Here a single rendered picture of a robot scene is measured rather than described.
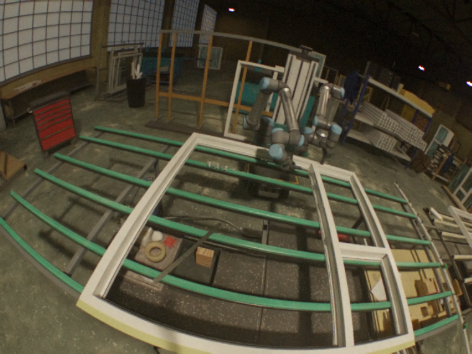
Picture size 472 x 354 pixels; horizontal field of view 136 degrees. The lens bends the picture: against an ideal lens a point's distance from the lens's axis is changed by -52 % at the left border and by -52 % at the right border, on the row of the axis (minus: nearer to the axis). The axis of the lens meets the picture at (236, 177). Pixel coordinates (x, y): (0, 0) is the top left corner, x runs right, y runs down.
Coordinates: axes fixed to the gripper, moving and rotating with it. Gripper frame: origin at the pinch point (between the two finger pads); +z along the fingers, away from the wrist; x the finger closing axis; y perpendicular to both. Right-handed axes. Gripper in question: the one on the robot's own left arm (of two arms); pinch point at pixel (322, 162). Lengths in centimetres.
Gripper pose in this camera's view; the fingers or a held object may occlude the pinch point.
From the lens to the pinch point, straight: 175.5
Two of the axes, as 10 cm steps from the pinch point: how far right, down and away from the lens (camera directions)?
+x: 1.5, -5.7, 8.1
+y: 9.7, 2.3, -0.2
